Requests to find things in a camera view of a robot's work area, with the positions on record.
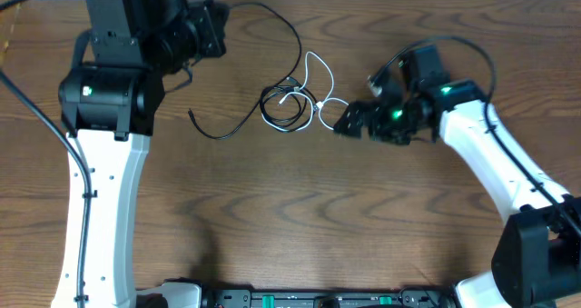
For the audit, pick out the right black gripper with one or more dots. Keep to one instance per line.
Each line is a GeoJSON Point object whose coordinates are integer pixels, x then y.
{"type": "Point", "coordinates": [376, 128]}

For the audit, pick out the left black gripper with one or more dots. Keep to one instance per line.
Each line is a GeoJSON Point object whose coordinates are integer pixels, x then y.
{"type": "Point", "coordinates": [210, 26]}

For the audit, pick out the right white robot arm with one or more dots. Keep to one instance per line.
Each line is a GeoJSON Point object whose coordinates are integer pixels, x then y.
{"type": "Point", "coordinates": [537, 259]}

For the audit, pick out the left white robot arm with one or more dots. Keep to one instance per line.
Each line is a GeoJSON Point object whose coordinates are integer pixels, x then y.
{"type": "Point", "coordinates": [108, 104]}

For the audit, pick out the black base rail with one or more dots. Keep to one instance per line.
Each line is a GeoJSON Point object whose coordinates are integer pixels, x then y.
{"type": "Point", "coordinates": [354, 299]}

